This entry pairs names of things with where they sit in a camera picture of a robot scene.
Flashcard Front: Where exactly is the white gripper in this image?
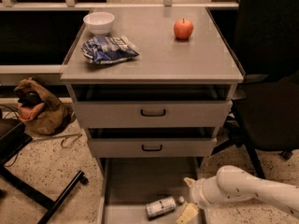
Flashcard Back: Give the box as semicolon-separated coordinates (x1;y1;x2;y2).
176;177;219;224

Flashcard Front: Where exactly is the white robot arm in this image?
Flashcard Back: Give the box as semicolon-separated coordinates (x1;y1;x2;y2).
176;165;299;224

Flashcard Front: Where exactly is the bottom grey drawer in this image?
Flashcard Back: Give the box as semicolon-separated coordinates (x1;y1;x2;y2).
97;157;198;224

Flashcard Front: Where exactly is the grey drawer cabinet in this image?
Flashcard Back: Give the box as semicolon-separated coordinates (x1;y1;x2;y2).
60;6;245;166

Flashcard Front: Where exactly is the top grey drawer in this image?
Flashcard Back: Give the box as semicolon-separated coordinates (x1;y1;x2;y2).
74;84;232;128

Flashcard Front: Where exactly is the black office chair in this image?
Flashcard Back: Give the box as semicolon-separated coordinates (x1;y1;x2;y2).
208;0;299;178

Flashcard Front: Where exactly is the brown paper bag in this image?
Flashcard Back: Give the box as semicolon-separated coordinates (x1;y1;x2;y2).
14;77;72;135

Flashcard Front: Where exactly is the red apple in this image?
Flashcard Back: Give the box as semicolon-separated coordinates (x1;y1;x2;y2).
174;19;193;40

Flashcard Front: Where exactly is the blue chip bag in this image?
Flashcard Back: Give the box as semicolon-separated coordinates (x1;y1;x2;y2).
81;35;138;65

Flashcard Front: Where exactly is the black rolling stand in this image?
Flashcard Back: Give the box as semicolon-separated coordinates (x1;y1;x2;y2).
0;109;90;224

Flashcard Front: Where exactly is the white ceramic bowl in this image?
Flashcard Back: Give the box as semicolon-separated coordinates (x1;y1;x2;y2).
83;12;115;35

